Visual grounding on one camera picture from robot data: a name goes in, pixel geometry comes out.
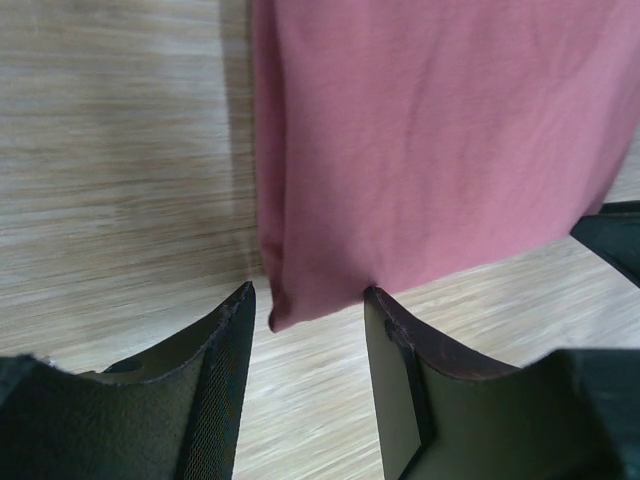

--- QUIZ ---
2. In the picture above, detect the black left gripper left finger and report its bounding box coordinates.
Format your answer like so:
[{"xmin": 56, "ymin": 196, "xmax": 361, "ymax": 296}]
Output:
[{"xmin": 1, "ymin": 283, "xmax": 256, "ymax": 479}]

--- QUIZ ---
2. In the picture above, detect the salmon red tank top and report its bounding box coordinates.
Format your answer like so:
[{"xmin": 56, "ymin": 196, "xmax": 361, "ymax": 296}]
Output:
[{"xmin": 252, "ymin": 1, "xmax": 639, "ymax": 332}]

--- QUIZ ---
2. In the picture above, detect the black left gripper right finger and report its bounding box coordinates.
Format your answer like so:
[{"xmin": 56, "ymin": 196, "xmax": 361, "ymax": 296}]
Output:
[{"xmin": 364, "ymin": 287, "xmax": 639, "ymax": 479}]

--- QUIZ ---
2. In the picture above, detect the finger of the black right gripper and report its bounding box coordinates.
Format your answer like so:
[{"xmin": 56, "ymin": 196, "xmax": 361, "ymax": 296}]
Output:
[{"xmin": 570, "ymin": 200, "xmax": 640, "ymax": 287}]

